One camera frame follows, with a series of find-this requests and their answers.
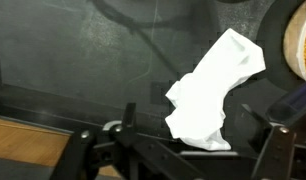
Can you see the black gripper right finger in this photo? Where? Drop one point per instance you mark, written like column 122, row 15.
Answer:
column 279, row 150

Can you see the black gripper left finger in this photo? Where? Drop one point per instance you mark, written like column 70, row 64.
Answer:
column 129, row 115

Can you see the white napkin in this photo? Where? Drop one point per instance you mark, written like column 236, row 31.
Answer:
column 209, row 100

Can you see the black service cart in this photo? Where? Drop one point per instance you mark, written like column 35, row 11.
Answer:
column 76, row 50

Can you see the woven wicker basket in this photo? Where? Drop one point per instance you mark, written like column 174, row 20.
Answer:
column 298, row 43

